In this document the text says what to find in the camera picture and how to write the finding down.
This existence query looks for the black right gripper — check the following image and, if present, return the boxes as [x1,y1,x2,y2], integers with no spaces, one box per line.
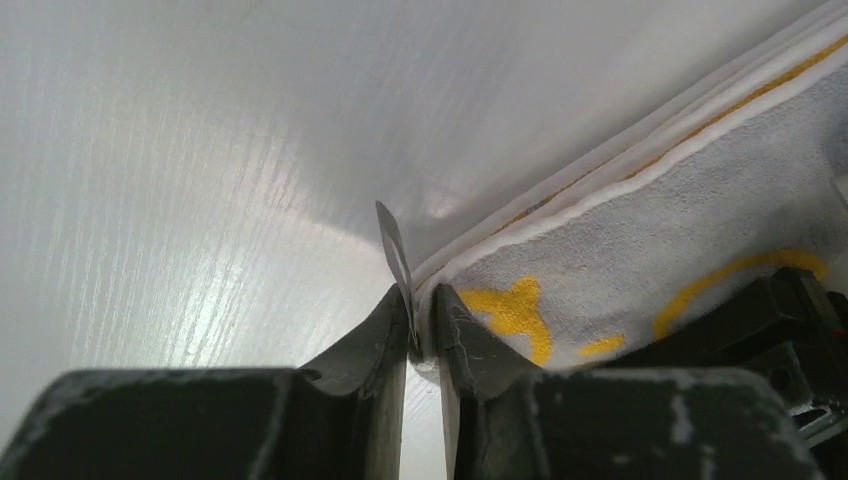
[609,267,847,479]

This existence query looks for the yellow grey patterned towel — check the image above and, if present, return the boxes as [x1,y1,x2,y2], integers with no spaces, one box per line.
[410,1,847,372]

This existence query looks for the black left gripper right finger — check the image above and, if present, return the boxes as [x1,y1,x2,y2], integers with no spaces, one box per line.
[433,284,822,479]

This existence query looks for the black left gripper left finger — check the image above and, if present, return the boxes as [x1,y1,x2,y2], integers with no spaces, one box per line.
[1,287,408,479]

